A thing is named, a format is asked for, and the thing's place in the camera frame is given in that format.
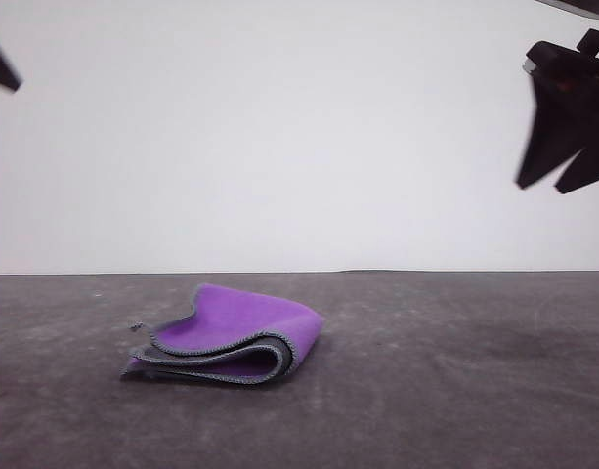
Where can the grey table cloth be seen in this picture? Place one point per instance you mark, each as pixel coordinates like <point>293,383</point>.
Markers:
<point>450,391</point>

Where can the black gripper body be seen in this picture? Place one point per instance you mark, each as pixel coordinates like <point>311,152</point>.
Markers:
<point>563,63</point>

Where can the purple towel with grey hem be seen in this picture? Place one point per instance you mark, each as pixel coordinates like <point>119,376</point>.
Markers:
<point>240,312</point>

